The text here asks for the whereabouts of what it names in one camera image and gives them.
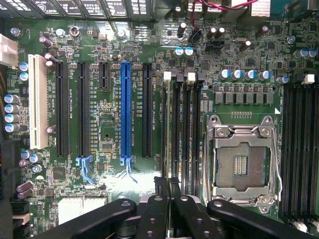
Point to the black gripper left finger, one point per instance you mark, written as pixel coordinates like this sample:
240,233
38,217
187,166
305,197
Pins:
154,219

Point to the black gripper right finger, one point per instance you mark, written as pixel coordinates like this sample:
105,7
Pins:
192,219

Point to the metal locking lever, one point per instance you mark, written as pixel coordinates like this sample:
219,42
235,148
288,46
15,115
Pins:
208,174
277,159

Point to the finned chipset heatsink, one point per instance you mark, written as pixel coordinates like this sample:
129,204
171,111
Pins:
82,206

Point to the CPU socket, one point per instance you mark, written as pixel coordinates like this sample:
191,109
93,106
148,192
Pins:
241,164

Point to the metal socket cover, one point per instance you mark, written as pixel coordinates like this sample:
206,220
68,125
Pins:
239,135

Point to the green motherboard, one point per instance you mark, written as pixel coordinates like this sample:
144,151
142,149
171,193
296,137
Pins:
112,117

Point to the blue expansion slot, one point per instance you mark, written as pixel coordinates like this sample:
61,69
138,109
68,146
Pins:
125,109

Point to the black slot with blue latch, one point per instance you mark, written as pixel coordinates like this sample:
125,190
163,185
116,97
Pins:
83,109

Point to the blue top capacitor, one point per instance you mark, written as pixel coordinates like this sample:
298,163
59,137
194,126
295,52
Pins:
179,51
12,118
224,74
12,127
236,74
250,74
264,75
189,51
12,108
12,98

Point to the short black expansion slot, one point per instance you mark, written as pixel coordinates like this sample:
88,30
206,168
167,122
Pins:
104,76

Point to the white expansion slot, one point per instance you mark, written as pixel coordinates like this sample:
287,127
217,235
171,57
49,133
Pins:
38,99

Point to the white power connector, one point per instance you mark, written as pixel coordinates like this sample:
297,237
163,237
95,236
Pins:
8,49

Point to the black open PC case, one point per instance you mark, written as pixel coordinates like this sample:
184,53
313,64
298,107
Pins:
74,10

